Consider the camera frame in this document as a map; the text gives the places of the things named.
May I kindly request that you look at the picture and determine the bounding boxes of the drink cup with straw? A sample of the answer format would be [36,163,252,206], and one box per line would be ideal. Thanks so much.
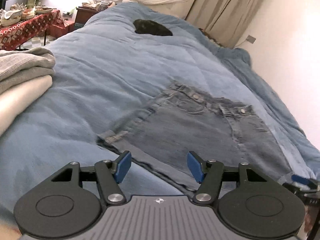
[27,0,36,9]

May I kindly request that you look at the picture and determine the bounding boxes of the blue fleece blanket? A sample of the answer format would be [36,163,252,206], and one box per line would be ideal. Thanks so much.
[1,3,319,222]

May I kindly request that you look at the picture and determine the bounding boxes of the wall power outlet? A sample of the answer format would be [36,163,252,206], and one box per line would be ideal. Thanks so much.
[246,35,256,44]

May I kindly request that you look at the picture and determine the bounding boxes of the cream folded garment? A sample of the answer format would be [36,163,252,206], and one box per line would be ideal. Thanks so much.
[0,75,53,135]

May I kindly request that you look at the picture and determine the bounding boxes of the beige drape curtain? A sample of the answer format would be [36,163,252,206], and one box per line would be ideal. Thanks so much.
[186,0,264,48]

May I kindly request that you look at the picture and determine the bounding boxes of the blue denim shorts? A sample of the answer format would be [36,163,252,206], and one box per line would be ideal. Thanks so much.
[97,82,291,195]

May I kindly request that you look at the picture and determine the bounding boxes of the grey folded sweater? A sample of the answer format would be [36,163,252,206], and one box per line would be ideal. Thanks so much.
[1,47,55,93]

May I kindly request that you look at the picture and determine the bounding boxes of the black cat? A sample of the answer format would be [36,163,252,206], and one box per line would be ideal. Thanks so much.
[133,19,173,36]

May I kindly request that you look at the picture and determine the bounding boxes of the red patterned tablecloth table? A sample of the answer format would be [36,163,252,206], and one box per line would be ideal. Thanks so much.
[1,9,64,51]

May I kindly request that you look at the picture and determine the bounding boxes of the dark wooden nightstand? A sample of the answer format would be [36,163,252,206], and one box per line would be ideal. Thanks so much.
[75,7,99,28]

